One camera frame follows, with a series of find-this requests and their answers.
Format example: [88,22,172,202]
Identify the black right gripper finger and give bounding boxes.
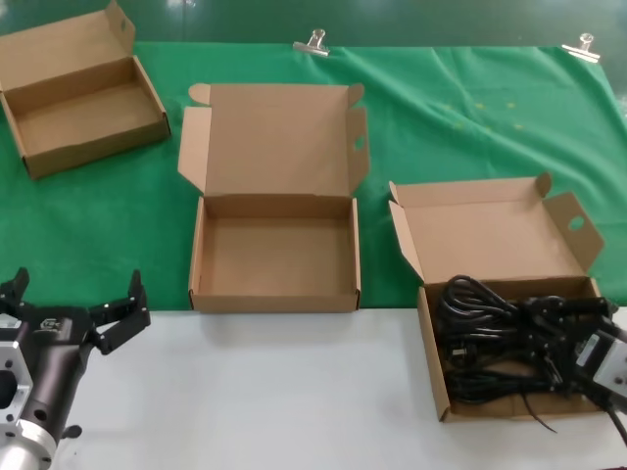
[525,295,617,320]
[530,336,580,394]

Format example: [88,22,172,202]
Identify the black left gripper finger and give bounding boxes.
[87,268,152,357]
[0,266,35,320]

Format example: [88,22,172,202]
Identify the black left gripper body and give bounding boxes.
[19,303,95,440]

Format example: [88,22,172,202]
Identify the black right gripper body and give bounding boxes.
[553,314,607,379]

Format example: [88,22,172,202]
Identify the cardboard mailer box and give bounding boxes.
[388,170,609,423]
[176,81,369,314]

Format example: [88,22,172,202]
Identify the small shallow cardboard box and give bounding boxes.
[0,0,171,181]

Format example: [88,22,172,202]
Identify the green table cloth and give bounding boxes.
[0,38,627,312]

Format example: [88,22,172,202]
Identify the metal binder clip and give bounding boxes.
[292,27,331,59]
[560,32,602,63]

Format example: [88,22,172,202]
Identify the silver left wrist bracket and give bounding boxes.
[0,312,36,428]

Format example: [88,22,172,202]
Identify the thin black cable tie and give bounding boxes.
[518,394,560,436]

